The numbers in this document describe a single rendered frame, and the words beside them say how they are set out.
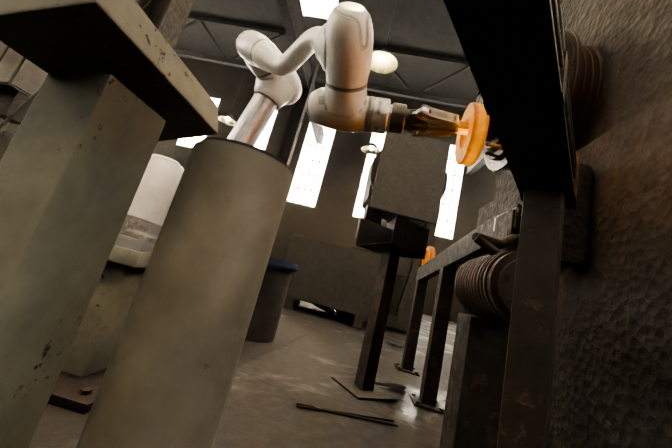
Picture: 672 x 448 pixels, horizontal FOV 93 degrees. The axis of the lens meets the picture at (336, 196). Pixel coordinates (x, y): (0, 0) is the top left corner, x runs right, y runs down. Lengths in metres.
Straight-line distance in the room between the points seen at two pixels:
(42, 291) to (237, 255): 0.18
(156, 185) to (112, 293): 0.32
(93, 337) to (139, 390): 0.74
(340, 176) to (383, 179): 7.93
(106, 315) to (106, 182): 0.68
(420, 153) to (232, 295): 3.73
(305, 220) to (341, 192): 1.63
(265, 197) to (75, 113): 0.20
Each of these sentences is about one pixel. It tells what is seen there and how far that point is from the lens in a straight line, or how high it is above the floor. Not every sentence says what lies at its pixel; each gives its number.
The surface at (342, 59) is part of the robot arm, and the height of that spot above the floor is 0.86.
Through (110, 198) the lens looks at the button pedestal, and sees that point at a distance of 0.44.
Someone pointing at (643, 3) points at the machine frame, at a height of 1.22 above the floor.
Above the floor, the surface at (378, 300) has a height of 0.36.
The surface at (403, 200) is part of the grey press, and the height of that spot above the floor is 1.44.
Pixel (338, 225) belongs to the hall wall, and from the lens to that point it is 11.18.
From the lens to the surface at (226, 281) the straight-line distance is 0.33.
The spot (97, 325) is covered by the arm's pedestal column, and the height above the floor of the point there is 0.14.
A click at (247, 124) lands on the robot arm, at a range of 1.28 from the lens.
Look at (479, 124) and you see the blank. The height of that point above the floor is 0.81.
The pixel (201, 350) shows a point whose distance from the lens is 0.34.
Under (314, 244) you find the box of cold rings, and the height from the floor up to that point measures 0.68.
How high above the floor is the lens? 0.41
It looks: 14 degrees up
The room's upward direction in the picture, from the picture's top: 14 degrees clockwise
